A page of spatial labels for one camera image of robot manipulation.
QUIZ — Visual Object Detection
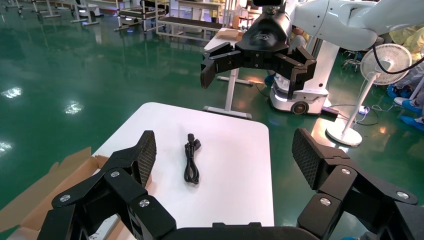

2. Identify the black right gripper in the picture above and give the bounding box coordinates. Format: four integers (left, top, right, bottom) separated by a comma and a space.
200, 12, 318, 101

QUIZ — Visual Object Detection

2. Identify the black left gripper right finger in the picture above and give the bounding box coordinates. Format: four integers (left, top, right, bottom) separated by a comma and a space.
291, 128, 424, 240

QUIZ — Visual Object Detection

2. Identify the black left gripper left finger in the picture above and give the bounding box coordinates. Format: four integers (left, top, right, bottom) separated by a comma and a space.
37, 130, 177, 240

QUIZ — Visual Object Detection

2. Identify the black power cable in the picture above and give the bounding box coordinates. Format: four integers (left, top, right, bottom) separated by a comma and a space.
183, 133, 202, 185

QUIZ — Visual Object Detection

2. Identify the small closed cardboard box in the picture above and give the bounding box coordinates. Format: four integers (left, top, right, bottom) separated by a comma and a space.
215, 28, 246, 42

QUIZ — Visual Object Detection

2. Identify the open brown cardboard storage box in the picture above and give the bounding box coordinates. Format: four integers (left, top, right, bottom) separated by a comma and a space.
0, 146, 153, 240

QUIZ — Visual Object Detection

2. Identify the seated person grey sleeve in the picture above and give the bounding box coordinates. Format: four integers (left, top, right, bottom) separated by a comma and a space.
287, 25, 312, 54

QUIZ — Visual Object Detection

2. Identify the white printed paper manual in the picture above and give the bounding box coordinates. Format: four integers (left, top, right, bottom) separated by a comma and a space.
87, 213, 128, 240

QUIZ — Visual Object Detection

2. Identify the white standing fan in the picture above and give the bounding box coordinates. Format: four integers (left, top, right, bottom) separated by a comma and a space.
326, 43, 414, 147

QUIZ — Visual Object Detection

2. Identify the white wheeled robot with column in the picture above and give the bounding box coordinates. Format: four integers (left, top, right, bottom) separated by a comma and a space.
268, 39, 341, 116

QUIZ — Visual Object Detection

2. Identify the long dark top bench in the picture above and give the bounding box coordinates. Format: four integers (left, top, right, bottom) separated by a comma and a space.
155, 16, 226, 42

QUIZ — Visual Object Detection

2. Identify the metal stool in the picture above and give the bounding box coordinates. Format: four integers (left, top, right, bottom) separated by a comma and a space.
341, 49, 364, 72

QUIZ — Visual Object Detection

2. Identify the person in yellow suit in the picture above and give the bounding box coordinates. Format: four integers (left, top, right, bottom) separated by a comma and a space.
386, 24, 424, 133

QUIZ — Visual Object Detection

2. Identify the white desk with pedestal leg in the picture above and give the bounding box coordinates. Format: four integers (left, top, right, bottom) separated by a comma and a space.
202, 28, 254, 120

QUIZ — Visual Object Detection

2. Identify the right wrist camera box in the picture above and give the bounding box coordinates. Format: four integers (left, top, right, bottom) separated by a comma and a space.
251, 0, 286, 8

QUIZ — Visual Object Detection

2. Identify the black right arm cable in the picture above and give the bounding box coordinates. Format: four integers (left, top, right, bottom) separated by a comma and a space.
371, 43, 424, 75

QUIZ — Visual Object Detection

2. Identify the white table leg frame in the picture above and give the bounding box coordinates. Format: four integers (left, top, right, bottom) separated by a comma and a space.
32, 0, 62, 19
70, 0, 100, 26

